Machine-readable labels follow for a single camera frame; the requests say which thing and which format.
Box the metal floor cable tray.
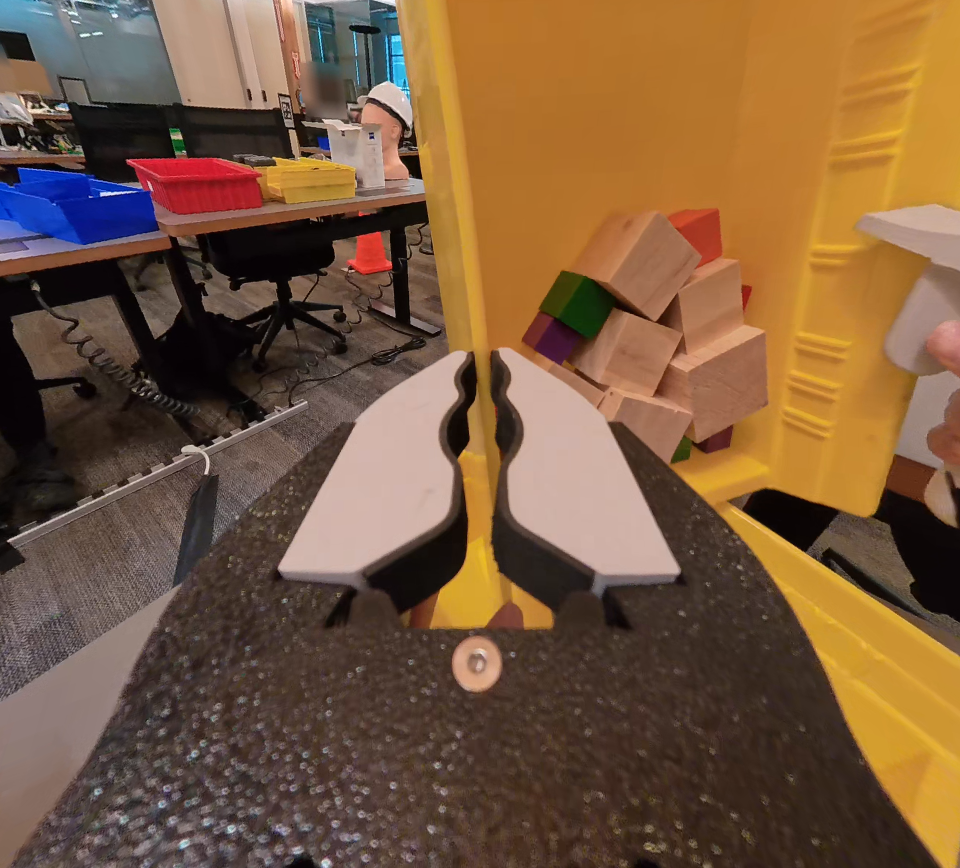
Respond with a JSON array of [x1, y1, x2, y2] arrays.
[[0, 399, 309, 554]]

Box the white carton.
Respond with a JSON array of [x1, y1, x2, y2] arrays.
[[303, 120, 388, 191]]

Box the yellow plastic bin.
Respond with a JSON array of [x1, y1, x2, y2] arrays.
[[257, 156, 358, 205]]

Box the black floor cables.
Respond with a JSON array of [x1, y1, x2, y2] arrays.
[[253, 266, 430, 398]]

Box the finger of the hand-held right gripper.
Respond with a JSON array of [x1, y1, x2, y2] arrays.
[[855, 204, 960, 376]]

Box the large blue plastic bin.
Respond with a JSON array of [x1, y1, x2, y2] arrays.
[[16, 166, 160, 246]]

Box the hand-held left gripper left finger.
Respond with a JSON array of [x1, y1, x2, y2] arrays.
[[277, 349, 479, 616]]

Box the black coiled cable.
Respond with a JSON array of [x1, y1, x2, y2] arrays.
[[30, 281, 198, 421]]

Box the mannequin head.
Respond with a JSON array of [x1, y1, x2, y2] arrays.
[[361, 101, 412, 181]]

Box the red plastic bin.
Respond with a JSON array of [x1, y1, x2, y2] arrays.
[[126, 157, 264, 215]]

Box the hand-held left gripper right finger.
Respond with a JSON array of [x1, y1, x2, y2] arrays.
[[489, 347, 683, 614]]

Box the yellow plastic box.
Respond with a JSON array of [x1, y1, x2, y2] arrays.
[[390, 0, 960, 631], [718, 485, 960, 868]]

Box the wooden column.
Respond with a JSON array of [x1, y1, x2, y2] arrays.
[[257, 0, 310, 121]]

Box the grey desk with black legs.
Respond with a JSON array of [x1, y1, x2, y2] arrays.
[[153, 176, 445, 338], [0, 218, 175, 427]]

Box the small blue plastic bin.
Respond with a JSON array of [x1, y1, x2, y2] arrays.
[[0, 181, 40, 223]]

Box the person's right hand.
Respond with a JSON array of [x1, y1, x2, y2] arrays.
[[924, 319, 960, 469]]

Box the pile of coloured wooden cubes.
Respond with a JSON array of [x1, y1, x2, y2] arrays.
[[521, 208, 771, 466]]

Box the orange traffic cone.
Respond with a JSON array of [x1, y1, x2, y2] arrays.
[[346, 211, 394, 276]]

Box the black office chair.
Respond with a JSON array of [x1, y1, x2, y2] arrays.
[[174, 103, 351, 371], [69, 101, 178, 184]]

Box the black floor lamp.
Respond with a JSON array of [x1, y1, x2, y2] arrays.
[[348, 20, 385, 93]]

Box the black strap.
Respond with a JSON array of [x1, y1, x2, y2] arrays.
[[173, 472, 221, 589]]

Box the white hard hat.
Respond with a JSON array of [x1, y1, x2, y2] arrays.
[[357, 81, 415, 132]]

